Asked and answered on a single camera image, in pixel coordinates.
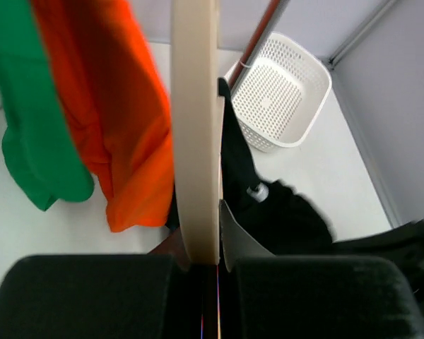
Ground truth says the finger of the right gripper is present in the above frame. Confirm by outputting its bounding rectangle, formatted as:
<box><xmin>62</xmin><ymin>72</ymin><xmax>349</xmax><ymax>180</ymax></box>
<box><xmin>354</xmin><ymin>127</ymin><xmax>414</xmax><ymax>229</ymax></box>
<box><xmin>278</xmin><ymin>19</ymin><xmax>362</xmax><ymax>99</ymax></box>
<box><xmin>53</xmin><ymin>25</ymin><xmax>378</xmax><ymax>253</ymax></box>
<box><xmin>334</xmin><ymin>220</ymin><xmax>424</xmax><ymax>311</ymax></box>

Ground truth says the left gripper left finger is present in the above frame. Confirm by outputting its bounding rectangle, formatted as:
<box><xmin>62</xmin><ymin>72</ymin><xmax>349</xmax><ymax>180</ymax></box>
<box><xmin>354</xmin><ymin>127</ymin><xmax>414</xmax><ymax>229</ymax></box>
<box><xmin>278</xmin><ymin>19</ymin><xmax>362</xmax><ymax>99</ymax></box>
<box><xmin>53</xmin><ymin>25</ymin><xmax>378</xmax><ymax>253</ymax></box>
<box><xmin>0</xmin><ymin>255</ymin><xmax>184</xmax><ymax>338</ymax></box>

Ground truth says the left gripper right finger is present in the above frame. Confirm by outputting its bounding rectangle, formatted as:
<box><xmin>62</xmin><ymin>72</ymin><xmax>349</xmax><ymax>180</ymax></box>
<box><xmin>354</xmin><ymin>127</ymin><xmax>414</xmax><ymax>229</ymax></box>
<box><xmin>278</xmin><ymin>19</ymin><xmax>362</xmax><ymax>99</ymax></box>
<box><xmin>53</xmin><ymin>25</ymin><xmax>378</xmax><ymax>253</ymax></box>
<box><xmin>219</xmin><ymin>201</ymin><xmax>424</xmax><ymax>338</ymax></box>

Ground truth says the black t shirt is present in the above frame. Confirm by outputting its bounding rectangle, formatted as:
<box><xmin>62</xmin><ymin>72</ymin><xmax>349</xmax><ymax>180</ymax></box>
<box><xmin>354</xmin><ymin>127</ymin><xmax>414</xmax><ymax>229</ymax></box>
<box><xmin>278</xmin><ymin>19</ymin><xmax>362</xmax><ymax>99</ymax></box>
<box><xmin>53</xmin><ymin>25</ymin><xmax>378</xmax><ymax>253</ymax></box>
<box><xmin>218</xmin><ymin>78</ymin><xmax>333</xmax><ymax>255</ymax></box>

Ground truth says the green t shirt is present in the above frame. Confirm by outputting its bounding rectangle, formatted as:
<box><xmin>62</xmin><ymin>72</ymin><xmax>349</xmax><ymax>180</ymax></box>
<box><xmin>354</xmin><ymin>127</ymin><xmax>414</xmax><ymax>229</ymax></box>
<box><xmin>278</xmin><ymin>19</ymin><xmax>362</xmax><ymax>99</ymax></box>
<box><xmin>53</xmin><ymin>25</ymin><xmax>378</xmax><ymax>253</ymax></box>
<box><xmin>0</xmin><ymin>1</ymin><xmax>94</xmax><ymax>210</ymax></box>

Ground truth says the beige hanger of black shirt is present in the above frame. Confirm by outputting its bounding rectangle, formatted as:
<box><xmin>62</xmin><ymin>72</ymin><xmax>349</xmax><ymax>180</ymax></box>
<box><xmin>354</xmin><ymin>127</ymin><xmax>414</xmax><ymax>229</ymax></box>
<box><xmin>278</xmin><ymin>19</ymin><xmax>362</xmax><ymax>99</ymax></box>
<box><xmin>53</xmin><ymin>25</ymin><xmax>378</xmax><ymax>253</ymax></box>
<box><xmin>170</xmin><ymin>1</ymin><xmax>224</xmax><ymax>265</ymax></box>

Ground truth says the orange t shirt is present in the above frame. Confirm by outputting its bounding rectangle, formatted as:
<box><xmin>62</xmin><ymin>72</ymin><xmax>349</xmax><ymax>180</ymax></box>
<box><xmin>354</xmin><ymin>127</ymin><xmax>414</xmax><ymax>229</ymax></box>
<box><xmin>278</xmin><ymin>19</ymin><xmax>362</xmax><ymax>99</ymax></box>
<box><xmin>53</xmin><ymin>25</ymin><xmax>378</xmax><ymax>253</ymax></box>
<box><xmin>31</xmin><ymin>1</ymin><xmax>174</xmax><ymax>232</ymax></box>

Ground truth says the white perforated basket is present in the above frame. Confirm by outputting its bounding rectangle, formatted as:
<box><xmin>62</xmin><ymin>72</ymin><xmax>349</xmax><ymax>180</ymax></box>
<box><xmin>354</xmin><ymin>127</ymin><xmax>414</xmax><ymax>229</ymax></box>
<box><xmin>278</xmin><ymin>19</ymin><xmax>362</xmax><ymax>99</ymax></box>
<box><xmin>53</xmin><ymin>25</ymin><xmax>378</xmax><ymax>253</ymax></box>
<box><xmin>232</xmin><ymin>32</ymin><xmax>332</xmax><ymax>153</ymax></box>

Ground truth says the metal clothes rack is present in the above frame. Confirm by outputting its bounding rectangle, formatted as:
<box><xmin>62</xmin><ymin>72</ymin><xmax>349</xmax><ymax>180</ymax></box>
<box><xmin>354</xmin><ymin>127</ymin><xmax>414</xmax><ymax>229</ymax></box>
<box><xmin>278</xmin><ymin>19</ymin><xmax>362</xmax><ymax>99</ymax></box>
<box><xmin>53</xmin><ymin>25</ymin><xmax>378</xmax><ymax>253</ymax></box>
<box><xmin>228</xmin><ymin>0</ymin><xmax>290</xmax><ymax>94</ymax></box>

